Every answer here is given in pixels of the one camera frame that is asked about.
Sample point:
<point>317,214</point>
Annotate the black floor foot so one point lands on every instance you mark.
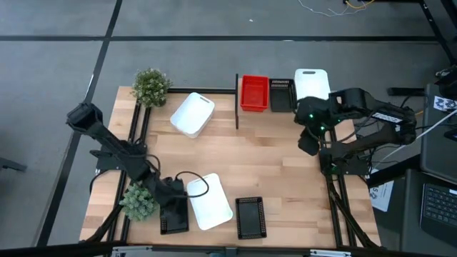
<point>10,165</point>

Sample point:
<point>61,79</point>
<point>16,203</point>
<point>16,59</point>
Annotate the black floor bar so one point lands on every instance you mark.
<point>403,91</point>

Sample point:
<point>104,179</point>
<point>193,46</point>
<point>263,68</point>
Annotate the black shelf side frame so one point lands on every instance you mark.
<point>236,114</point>

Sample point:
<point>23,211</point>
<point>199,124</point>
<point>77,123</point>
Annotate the black bulky device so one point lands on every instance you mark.
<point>450,82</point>

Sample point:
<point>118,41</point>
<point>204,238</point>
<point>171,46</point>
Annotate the black table leg frame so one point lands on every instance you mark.
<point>433,25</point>

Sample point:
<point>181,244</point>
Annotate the dark grey desk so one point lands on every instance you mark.
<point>410,214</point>

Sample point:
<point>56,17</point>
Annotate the pale green artificial potted plant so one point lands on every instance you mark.
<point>137,205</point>

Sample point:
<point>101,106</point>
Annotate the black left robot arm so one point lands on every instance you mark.
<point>107,137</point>

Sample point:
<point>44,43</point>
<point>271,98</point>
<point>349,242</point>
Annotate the black aluminium frame rail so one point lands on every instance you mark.
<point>200,90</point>
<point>335,200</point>
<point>345,200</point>
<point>145,119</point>
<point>134,119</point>

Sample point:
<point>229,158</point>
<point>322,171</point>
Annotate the dark grey flat panel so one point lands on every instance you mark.
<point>439,150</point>

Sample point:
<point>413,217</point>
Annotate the dark green artificial potted plant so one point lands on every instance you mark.
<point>151,87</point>

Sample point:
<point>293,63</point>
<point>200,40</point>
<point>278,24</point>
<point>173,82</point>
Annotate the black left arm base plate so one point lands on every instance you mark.
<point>103,165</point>

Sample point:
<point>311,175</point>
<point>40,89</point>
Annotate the black front frame beam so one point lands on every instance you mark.
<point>228,251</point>

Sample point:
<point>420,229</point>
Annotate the red perforated plastic basket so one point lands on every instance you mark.
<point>254,93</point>

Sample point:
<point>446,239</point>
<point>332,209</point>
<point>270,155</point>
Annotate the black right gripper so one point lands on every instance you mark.
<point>309,142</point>

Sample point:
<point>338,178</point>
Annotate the black diagonal frame brace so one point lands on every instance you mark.
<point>107,223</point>
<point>357,228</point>

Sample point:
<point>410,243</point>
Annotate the white plastic basket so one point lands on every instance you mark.
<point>210,210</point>
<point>311,85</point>
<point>193,114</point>

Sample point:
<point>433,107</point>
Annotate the black laptop keyboard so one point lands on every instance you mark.
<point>439,207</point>

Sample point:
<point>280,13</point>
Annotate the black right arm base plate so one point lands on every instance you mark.
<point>353,167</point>

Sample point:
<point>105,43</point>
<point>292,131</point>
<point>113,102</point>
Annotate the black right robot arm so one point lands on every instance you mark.
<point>375,116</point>

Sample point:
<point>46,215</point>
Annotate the printed marker sheet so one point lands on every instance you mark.
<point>442,103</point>

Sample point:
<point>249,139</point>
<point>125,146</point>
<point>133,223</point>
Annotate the black perforated plastic basket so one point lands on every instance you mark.
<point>282,98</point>
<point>175,223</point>
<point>251,218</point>

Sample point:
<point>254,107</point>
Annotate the white paper sheet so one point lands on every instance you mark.
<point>382,196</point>

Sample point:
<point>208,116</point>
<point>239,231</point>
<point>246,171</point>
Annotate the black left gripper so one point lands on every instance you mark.
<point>169,191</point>

